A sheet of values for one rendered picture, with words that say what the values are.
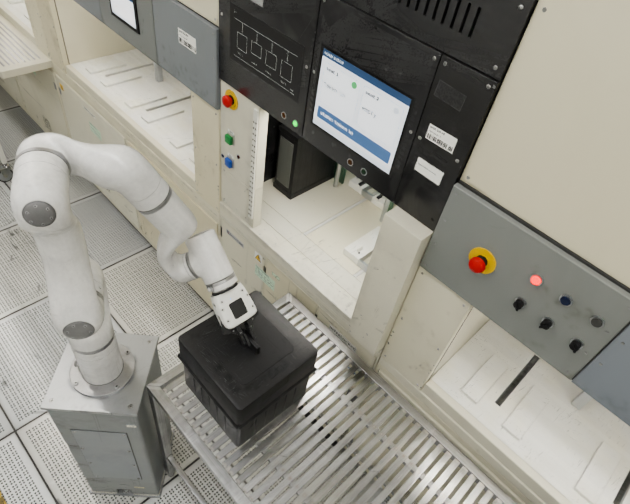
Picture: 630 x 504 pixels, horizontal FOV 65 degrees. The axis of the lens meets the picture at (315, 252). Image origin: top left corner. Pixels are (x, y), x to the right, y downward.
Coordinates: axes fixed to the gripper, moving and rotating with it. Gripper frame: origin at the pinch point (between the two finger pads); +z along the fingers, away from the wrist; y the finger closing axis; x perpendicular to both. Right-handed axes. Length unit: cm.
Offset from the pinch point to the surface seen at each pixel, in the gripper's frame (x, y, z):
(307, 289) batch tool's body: 24.5, 38.9, 5.6
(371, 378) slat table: 2, 34, 37
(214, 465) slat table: 9.6, -21.4, 29.7
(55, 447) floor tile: 114, -52, 33
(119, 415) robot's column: 31.6, -33.9, 9.1
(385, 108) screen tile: -41, 39, -43
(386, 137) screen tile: -38, 39, -36
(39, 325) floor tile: 159, -32, -12
